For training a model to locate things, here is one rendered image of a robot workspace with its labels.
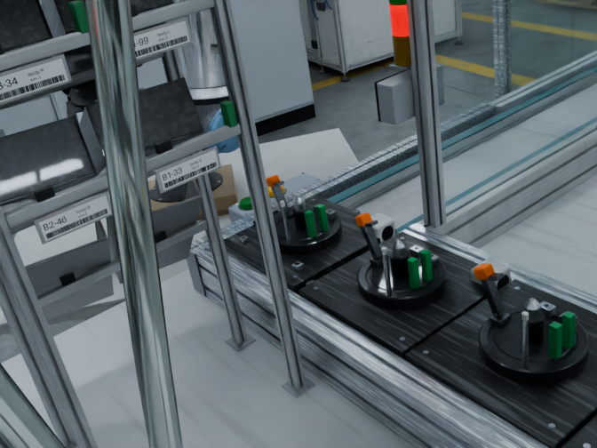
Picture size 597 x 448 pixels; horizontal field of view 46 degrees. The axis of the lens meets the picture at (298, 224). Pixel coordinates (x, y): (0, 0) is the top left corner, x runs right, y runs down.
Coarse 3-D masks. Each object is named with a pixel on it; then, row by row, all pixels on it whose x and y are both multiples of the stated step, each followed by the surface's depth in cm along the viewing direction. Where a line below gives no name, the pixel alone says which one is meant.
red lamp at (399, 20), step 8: (392, 8) 113; (400, 8) 112; (392, 16) 113; (400, 16) 112; (392, 24) 114; (400, 24) 113; (408, 24) 112; (392, 32) 115; (400, 32) 113; (408, 32) 113
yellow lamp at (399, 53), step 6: (396, 36) 114; (402, 36) 114; (408, 36) 114; (396, 42) 115; (402, 42) 114; (408, 42) 114; (396, 48) 115; (402, 48) 115; (408, 48) 114; (396, 54) 116; (402, 54) 115; (408, 54) 115; (396, 60) 117; (402, 60) 116; (408, 60) 115; (402, 66) 116; (408, 66) 116
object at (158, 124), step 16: (176, 80) 89; (144, 96) 88; (160, 96) 88; (176, 96) 89; (96, 112) 86; (144, 112) 88; (160, 112) 88; (176, 112) 89; (192, 112) 90; (96, 128) 85; (144, 128) 88; (160, 128) 88; (176, 128) 89; (192, 128) 90; (96, 144) 88; (144, 144) 87; (176, 144) 93; (96, 160) 94; (96, 176) 100
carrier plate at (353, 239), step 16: (336, 208) 139; (352, 224) 132; (224, 240) 134; (256, 240) 132; (352, 240) 127; (240, 256) 129; (256, 256) 127; (288, 256) 125; (304, 256) 124; (320, 256) 124; (336, 256) 123; (352, 256) 123; (288, 272) 121; (304, 272) 120; (320, 272) 119; (288, 288) 118
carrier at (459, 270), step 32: (384, 256) 103; (416, 256) 114; (448, 256) 117; (320, 288) 115; (352, 288) 113; (384, 288) 108; (416, 288) 107; (448, 288) 109; (480, 288) 108; (352, 320) 106; (384, 320) 105; (416, 320) 103; (448, 320) 102
